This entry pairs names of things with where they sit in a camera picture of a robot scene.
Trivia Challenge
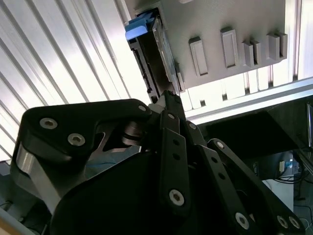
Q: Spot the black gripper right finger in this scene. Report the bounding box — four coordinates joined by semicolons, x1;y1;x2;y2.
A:
180;119;306;235

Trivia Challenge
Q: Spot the hard disk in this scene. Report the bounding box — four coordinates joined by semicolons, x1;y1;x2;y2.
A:
124;8;187;105

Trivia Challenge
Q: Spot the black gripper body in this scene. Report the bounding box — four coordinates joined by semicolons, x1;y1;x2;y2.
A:
48;151;236;235

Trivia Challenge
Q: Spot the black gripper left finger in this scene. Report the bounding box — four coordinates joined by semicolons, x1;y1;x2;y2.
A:
11;91;193;219

